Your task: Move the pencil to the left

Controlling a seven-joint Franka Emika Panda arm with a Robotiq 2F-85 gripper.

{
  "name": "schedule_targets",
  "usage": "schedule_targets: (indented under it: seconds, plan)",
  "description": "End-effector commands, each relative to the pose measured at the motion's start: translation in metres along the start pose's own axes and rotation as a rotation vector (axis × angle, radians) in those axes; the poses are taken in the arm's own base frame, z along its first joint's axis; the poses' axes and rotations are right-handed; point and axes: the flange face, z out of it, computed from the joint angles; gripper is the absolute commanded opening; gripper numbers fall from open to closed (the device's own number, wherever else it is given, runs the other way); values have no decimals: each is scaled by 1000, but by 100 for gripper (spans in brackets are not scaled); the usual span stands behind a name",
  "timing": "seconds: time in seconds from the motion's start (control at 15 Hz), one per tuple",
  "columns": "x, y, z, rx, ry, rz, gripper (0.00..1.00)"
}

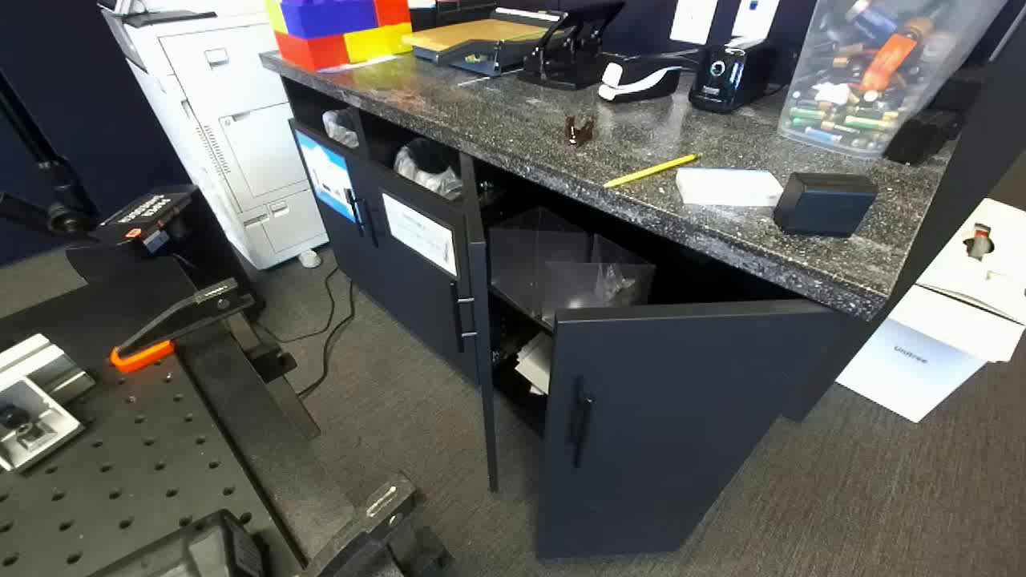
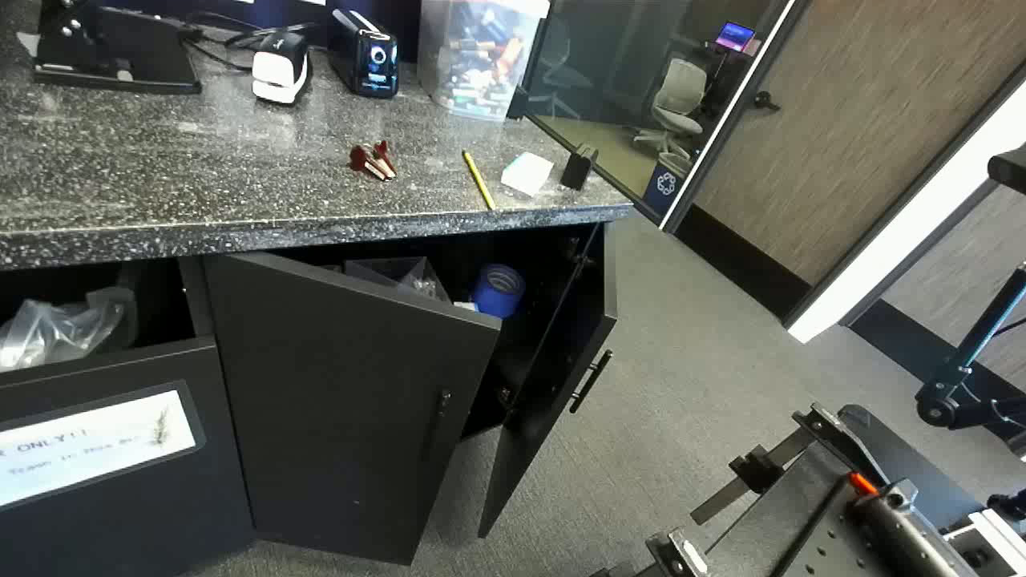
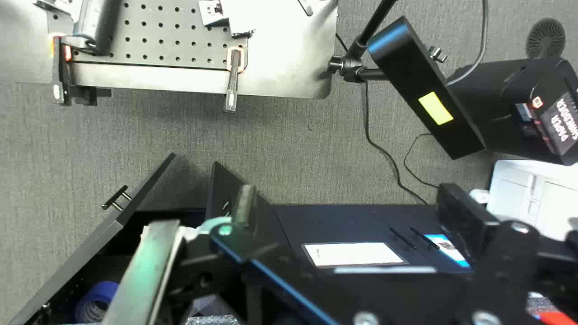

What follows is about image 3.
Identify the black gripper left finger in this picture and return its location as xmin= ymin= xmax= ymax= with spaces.
xmin=102 ymin=220 xmax=183 ymax=325

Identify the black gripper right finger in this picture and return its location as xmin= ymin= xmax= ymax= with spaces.
xmin=234 ymin=184 xmax=257 ymax=228

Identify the grey perforated robot base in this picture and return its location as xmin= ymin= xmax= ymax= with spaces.
xmin=33 ymin=0 xmax=338 ymax=112

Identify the black electric pencil sharpener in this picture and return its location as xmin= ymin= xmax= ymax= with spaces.
xmin=210 ymin=164 xmax=472 ymax=325

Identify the blue tape roll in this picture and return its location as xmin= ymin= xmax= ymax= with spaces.
xmin=75 ymin=280 xmax=120 ymax=323

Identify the left black cabinet door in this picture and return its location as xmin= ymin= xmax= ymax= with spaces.
xmin=10 ymin=154 xmax=205 ymax=325

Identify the black desktop device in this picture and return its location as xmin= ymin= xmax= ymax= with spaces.
xmin=452 ymin=58 xmax=578 ymax=166

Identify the black camera stand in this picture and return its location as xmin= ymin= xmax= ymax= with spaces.
xmin=329 ymin=0 xmax=396 ymax=83

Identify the black stereo camera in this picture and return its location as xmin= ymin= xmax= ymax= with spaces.
xmin=367 ymin=16 xmax=485 ymax=159

